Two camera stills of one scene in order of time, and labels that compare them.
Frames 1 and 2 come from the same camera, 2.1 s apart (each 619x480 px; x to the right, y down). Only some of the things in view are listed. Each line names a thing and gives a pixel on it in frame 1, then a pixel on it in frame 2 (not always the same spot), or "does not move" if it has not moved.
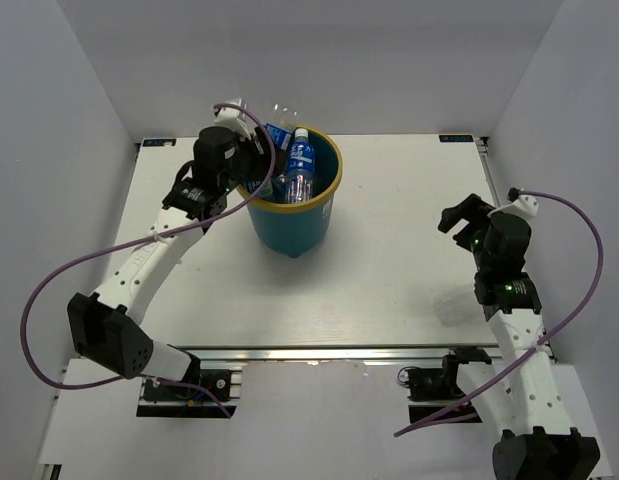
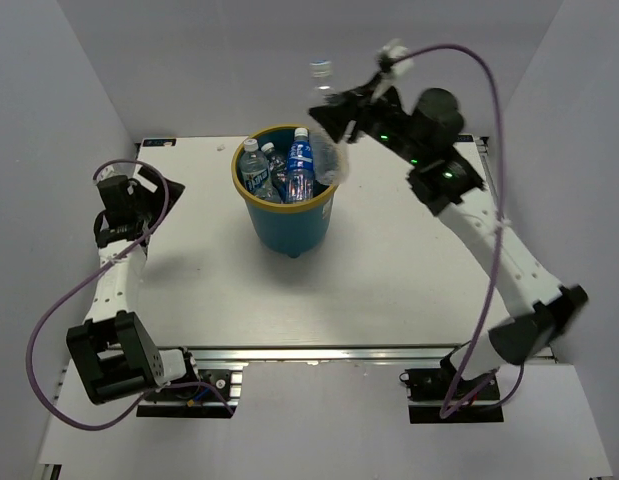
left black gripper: (261, 164) to (153, 179)
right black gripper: (473, 210) to (341, 109)
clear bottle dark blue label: (300, 171) does not move
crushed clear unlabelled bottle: (453, 311) to (330, 153)
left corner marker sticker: (159, 142) does not move
